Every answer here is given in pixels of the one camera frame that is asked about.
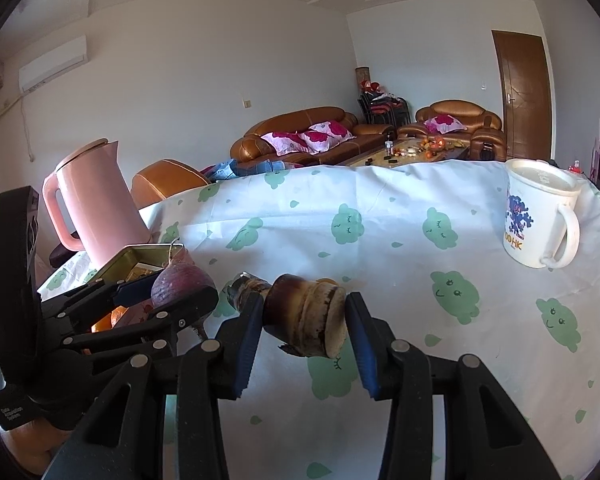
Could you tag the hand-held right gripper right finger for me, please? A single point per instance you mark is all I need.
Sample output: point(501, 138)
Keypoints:
point(362, 345)

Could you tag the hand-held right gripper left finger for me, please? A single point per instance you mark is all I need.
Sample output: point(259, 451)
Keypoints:
point(247, 345)

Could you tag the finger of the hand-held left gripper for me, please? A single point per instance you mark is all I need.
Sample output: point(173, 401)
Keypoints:
point(130, 290)
point(190, 305)

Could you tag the purple onion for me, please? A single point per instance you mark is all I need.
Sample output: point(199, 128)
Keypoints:
point(180, 280)

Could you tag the metal tin box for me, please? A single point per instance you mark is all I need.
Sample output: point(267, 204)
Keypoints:
point(125, 257)

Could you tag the brown bamboo shoot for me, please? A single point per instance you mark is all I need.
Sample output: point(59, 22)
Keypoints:
point(305, 310)

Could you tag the person's left forearm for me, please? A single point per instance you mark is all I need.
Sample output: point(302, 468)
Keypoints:
point(30, 447)

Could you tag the dark maroon chair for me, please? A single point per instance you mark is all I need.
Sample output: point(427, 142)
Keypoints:
point(60, 255)

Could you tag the pink electric kettle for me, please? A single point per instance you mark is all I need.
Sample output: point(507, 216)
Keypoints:
point(100, 205)

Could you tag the green printed white tablecloth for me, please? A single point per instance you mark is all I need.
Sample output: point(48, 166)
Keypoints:
point(405, 260)

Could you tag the brown leather armchair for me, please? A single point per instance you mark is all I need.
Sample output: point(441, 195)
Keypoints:
point(480, 115)
point(170, 180)

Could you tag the blue patterned cloth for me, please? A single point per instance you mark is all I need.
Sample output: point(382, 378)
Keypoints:
point(230, 167)

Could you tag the long brown leather sofa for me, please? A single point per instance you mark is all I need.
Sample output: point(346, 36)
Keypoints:
point(260, 147)

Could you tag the pink floral pillow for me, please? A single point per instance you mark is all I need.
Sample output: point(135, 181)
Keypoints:
point(325, 135)
point(285, 142)
point(442, 124)

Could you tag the cluttered coffee table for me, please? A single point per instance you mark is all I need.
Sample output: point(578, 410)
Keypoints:
point(405, 152)

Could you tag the white air conditioner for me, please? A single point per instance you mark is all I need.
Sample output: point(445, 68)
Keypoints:
point(52, 65)

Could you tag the small dark bottle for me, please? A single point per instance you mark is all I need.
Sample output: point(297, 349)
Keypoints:
point(389, 146)

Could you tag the white printed mug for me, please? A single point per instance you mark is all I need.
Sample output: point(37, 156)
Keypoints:
point(535, 210)

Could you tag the brown wooden door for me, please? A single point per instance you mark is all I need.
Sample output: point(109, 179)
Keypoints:
point(522, 95)

